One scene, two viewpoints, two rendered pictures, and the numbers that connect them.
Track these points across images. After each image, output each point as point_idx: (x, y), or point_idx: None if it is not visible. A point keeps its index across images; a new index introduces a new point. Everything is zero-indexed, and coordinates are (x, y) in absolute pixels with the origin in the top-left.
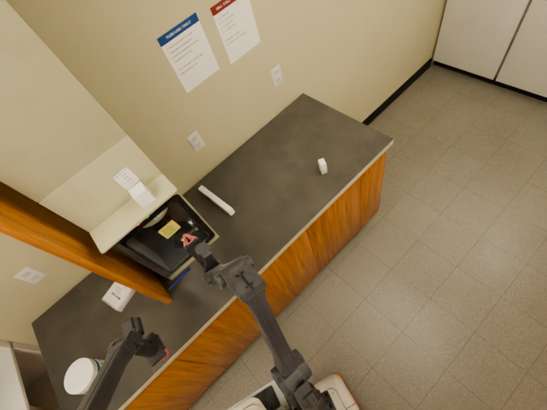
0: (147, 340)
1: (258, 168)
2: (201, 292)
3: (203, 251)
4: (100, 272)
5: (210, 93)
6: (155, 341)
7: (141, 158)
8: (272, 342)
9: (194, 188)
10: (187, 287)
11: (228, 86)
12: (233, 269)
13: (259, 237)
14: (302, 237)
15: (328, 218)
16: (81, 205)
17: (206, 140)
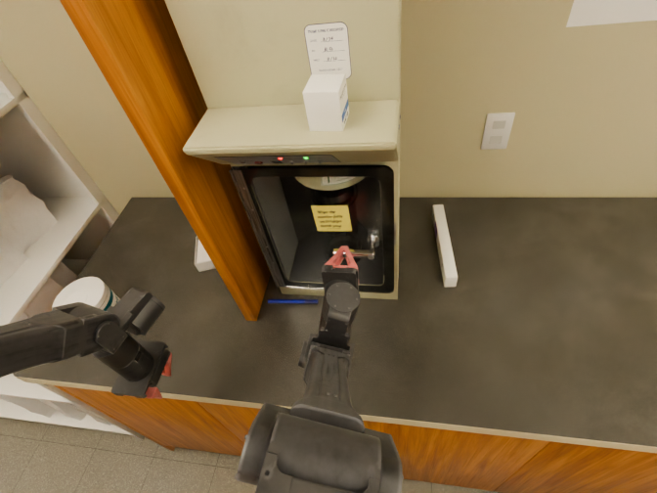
0: (136, 351)
1: (560, 254)
2: (296, 351)
3: (338, 303)
4: (172, 186)
5: (605, 59)
6: (152, 361)
7: (385, 26)
8: None
9: (428, 201)
10: (288, 325)
11: (650, 71)
12: (313, 468)
13: (457, 365)
14: (532, 440)
15: (617, 458)
16: (221, 41)
17: (514, 143)
